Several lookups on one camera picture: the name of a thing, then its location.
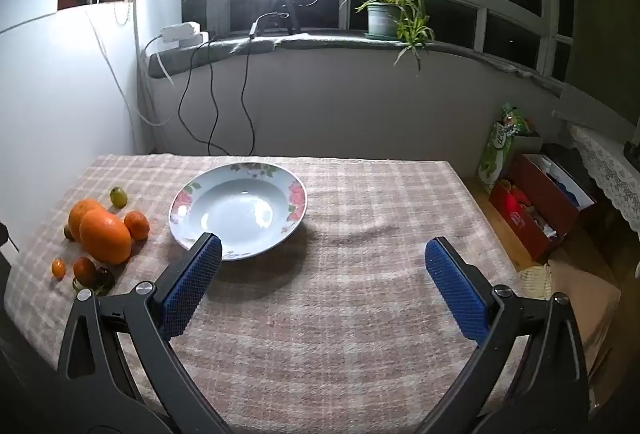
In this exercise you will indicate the green snack bag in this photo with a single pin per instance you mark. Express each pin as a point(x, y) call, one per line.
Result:
point(495, 154)

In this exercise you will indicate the potted spider plant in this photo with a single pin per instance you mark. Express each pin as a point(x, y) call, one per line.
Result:
point(382, 17)

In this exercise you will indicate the dark round fruit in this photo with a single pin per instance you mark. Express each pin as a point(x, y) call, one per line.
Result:
point(105, 279)

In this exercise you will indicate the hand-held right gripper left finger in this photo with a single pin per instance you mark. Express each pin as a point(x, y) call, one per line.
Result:
point(192, 284)

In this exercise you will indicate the small kumquat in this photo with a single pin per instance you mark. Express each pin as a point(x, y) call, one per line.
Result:
point(59, 268)

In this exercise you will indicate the red cardboard box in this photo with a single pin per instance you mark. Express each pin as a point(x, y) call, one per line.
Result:
point(525, 224)

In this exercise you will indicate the white lace cloth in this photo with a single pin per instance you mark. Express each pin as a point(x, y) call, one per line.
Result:
point(605, 164)

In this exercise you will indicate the green round fruit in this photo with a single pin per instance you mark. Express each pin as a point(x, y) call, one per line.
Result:
point(118, 196)

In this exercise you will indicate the white refrigerator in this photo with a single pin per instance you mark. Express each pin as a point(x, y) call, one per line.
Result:
point(60, 114)

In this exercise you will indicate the tangerine with green leaf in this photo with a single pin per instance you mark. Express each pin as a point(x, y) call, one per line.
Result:
point(83, 269)

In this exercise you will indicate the grey windowsill cloth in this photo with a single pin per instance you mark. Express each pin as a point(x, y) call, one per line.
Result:
point(350, 42)

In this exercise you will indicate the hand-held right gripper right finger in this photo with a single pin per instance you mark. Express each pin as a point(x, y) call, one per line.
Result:
point(457, 289)

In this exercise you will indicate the floral white plate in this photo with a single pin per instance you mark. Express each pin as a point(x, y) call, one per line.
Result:
point(235, 209)

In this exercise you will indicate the plaid beige tablecloth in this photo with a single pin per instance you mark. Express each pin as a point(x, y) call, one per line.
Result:
point(350, 264)

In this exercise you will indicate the brown kiwi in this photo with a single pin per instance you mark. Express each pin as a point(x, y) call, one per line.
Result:
point(69, 233)

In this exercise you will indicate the white power strip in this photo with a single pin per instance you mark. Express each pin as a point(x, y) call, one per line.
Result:
point(180, 32)

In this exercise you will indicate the large orange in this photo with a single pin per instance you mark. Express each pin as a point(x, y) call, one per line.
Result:
point(80, 214)
point(105, 236)

